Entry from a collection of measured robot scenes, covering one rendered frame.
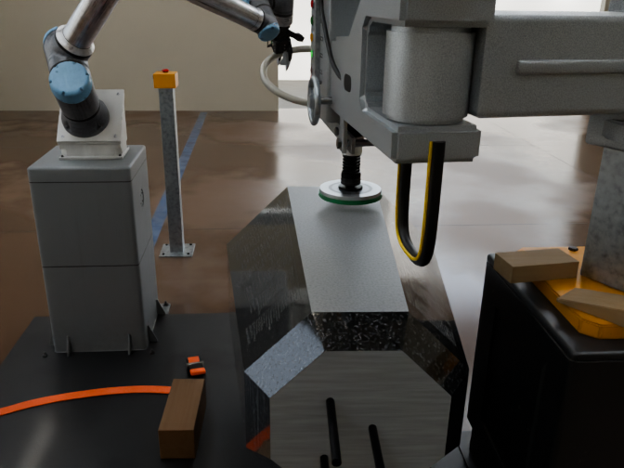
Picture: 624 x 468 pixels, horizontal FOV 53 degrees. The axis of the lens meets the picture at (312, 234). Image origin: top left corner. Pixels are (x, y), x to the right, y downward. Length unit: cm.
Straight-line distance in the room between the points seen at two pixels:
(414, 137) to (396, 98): 10
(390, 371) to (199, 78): 746
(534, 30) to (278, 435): 105
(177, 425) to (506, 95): 149
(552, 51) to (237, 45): 729
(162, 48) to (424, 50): 744
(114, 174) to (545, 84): 171
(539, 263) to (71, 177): 177
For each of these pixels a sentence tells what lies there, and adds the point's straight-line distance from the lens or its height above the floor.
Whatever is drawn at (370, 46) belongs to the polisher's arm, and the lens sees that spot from 159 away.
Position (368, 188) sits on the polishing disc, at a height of 88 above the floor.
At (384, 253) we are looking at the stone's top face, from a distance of 176.
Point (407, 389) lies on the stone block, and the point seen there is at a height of 67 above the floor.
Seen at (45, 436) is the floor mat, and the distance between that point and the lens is 251.
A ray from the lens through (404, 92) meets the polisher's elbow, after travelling 136.
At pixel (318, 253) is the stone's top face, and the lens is 174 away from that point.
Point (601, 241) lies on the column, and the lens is 183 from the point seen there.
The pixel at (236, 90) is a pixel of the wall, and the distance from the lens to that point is 863.
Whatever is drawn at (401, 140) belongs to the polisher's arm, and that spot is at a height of 122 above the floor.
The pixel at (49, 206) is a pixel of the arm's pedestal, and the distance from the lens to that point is 270.
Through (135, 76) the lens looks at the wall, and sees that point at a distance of 875.
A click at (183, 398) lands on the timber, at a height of 13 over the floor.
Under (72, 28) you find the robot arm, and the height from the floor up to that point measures 137.
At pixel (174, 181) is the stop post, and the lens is 375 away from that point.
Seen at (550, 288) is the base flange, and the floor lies 78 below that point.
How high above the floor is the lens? 150
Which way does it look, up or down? 21 degrees down
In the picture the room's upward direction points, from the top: 1 degrees clockwise
